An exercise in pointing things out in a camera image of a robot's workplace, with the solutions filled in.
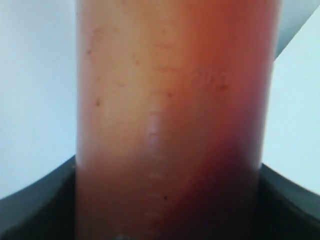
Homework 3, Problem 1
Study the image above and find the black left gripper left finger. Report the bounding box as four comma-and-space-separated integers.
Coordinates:
0, 157, 76, 240

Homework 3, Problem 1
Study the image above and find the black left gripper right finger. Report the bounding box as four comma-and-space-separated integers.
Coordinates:
256, 165, 320, 240

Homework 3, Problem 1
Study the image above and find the red sauce squeeze bottle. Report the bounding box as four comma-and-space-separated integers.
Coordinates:
75, 0, 281, 240

